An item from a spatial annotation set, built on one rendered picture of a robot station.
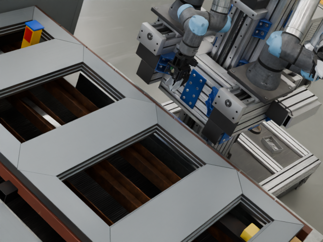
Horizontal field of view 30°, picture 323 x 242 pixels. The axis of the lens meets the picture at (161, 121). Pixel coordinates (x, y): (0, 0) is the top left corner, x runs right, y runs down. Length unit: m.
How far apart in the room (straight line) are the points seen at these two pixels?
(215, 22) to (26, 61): 0.78
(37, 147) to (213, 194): 0.66
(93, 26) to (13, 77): 2.23
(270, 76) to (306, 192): 1.54
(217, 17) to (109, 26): 2.25
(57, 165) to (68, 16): 1.27
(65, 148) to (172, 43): 0.86
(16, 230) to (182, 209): 0.58
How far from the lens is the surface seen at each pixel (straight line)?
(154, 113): 2.48
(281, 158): 3.75
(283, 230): 2.29
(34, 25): 2.70
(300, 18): 2.28
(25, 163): 2.08
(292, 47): 2.25
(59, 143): 2.19
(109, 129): 2.32
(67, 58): 2.62
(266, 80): 2.58
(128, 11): 4.96
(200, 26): 2.35
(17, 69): 2.47
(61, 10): 3.13
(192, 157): 2.38
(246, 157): 3.60
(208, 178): 2.30
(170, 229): 2.05
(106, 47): 4.40
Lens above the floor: 2.30
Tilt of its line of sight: 36 degrees down
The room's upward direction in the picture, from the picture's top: 24 degrees clockwise
